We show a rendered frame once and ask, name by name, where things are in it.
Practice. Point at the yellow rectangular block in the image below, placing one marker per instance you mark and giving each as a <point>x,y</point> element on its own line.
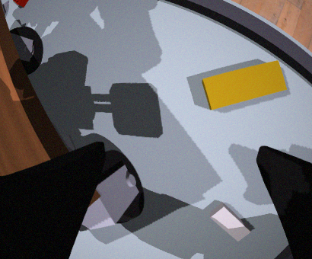
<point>243,84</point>

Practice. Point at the red toy brick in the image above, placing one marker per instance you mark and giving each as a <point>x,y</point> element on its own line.
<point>21,2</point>

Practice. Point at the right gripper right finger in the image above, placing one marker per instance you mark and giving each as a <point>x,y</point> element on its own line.
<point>288,180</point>

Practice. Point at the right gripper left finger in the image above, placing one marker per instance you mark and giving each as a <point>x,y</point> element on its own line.
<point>42,207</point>

